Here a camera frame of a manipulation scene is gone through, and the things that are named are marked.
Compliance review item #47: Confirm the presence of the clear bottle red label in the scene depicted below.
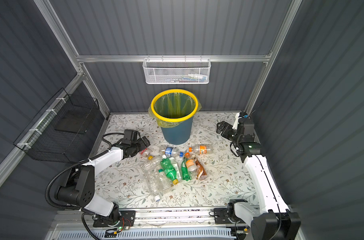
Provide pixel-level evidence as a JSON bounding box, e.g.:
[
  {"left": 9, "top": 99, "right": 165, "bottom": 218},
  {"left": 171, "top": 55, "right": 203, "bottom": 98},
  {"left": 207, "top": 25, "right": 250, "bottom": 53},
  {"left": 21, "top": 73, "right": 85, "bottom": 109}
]
[{"left": 141, "top": 148, "right": 154, "bottom": 161}]

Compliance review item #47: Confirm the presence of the green bottle yellow cap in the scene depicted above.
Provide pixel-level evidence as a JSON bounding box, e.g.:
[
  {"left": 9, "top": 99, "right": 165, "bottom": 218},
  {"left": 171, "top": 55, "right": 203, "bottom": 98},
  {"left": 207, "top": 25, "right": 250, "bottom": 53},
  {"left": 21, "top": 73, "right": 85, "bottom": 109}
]
[{"left": 161, "top": 158, "right": 179, "bottom": 185}]

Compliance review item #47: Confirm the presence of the clear bottle blue label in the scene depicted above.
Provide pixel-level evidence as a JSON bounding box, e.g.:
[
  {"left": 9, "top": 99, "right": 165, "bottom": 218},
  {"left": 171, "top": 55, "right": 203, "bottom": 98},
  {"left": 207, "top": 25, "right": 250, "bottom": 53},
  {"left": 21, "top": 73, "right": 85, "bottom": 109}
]
[{"left": 160, "top": 145, "right": 184, "bottom": 158}]

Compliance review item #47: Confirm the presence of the clear bottle orange label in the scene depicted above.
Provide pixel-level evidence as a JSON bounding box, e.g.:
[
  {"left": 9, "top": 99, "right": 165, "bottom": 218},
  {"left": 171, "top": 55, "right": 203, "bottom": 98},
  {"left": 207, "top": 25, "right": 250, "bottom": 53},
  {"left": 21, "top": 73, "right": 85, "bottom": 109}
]
[{"left": 188, "top": 145, "right": 213, "bottom": 155}]

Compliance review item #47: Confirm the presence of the large clear crushed bottle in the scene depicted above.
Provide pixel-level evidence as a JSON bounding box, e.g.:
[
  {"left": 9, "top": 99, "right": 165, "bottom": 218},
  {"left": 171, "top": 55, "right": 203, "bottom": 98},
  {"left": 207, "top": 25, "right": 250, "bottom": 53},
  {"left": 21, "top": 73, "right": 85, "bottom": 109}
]
[{"left": 141, "top": 159, "right": 163, "bottom": 195}]

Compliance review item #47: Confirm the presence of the clear bottle white cap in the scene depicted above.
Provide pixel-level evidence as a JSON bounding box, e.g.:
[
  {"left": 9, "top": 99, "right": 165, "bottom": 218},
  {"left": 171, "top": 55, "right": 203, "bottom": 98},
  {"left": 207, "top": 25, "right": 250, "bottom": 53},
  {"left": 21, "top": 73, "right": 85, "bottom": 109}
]
[{"left": 149, "top": 170, "right": 173, "bottom": 202}]

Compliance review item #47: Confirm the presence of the brown tea bottle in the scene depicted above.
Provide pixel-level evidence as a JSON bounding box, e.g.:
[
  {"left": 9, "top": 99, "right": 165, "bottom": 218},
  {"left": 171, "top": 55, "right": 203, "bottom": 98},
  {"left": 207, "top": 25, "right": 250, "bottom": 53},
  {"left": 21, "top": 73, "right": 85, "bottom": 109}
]
[{"left": 195, "top": 159, "right": 207, "bottom": 180}]

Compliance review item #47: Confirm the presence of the orange cap clear bottle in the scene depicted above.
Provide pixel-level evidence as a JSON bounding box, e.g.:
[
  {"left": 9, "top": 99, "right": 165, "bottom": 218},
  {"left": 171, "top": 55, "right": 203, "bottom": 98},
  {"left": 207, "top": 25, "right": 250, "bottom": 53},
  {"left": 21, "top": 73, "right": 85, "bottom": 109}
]
[{"left": 184, "top": 153, "right": 197, "bottom": 172}]

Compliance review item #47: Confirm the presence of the clear bottle green label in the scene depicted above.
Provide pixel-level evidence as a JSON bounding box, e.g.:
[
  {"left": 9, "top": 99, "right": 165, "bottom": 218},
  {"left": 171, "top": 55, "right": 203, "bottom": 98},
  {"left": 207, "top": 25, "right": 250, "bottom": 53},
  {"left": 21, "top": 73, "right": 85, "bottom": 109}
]
[{"left": 170, "top": 157, "right": 182, "bottom": 182}]

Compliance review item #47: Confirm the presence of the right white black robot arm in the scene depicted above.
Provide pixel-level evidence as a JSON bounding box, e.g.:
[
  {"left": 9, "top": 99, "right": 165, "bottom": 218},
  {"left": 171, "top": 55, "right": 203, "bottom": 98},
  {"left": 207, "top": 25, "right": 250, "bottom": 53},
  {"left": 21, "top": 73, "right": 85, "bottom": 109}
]
[{"left": 213, "top": 113, "right": 301, "bottom": 240}]

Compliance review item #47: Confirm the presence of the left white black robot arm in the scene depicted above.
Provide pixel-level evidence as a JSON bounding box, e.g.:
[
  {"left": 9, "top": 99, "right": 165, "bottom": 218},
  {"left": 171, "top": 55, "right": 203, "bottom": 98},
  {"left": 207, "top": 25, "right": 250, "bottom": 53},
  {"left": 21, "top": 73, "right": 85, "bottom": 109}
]
[{"left": 53, "top": 130, "right": 151, "bottom": 225}]

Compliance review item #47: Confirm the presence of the blue bin yellow rim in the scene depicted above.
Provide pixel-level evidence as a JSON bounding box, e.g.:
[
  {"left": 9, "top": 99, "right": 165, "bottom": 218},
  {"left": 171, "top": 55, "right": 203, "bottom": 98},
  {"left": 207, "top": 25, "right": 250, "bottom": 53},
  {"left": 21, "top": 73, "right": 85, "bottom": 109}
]
[{"left": 150, "top": 88, "right": 199, "bottom": 146}]

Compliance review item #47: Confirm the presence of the yellow-green bin liner bag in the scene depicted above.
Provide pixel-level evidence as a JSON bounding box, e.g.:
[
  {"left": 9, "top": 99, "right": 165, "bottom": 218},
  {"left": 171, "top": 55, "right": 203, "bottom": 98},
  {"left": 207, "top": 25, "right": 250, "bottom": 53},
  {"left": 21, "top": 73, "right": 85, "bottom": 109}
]
[{"left": 148, "top": 89, "right": 202, "bottom": 128}]

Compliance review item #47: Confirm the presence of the small green bottle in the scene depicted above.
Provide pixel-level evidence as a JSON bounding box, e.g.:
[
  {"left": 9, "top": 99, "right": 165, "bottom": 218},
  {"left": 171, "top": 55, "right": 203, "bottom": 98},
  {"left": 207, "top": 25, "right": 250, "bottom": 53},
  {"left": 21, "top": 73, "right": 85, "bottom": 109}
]
[{"left": 181, "top": 159, "right": 191, "bottom": 181}]

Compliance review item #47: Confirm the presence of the blue tube in basket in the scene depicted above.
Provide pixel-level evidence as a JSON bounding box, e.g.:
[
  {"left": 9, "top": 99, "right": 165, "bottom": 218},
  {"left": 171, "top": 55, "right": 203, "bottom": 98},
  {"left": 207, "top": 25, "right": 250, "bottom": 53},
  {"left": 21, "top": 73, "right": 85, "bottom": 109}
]
[{"left": 167, "top": 77, "right": 206, "bottom": 84}]

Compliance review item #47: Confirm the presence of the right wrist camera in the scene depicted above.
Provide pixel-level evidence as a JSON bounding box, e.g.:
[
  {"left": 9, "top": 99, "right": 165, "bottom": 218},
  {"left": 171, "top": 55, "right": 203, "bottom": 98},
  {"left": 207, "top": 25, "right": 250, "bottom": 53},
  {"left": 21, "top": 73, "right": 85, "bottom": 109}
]
[{"left": 232, "top": 112, "right": 248, "bottom": 130}]

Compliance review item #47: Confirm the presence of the black wire mesh basket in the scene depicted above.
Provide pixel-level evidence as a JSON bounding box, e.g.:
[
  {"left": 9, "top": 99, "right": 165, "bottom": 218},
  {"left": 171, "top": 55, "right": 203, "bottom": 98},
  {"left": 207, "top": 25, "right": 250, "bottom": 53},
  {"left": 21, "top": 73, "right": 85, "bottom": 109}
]
[{"left": 13, "top": 88, "right": 100, "bottom": 163}]

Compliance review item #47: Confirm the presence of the white wire mesh basket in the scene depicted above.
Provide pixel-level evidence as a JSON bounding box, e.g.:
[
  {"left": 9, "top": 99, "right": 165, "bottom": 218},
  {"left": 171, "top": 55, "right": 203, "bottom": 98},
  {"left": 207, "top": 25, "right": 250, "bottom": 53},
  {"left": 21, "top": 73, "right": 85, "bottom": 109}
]
[{"left": 143, "top": 59, "right": 211, "bottom": 85}]

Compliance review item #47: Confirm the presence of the aluminium rail base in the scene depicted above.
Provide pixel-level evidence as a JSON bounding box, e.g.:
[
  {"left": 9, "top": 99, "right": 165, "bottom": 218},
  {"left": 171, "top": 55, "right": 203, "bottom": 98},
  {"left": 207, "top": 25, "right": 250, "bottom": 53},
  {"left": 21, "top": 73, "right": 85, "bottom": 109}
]
[{"left": 51, "top": 205, "right": 296, "bottom": 240}]

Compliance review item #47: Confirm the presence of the left black corrugated cable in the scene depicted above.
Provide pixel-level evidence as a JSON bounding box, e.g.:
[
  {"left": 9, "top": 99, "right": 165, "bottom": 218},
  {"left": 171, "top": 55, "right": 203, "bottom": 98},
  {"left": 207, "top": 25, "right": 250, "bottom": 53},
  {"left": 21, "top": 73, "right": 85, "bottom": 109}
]
[{"left": 44, "top": 132, "right": 126, "bottom": 240}]

